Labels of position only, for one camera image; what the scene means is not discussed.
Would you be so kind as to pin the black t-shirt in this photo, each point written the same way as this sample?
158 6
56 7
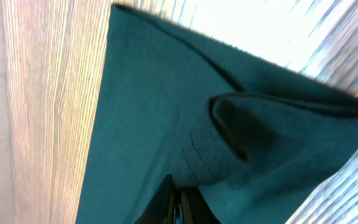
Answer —
254 138

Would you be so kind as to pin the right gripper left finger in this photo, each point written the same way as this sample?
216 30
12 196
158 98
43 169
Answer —
161 207

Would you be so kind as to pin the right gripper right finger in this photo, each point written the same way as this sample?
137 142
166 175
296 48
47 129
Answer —
194 209

